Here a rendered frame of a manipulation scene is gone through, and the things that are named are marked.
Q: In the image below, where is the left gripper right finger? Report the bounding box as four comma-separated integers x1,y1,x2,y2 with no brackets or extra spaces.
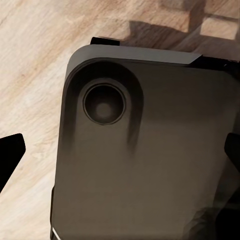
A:
224,133,240,173

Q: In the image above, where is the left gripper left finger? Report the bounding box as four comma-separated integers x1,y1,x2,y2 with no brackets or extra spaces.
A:
0,133,26,193

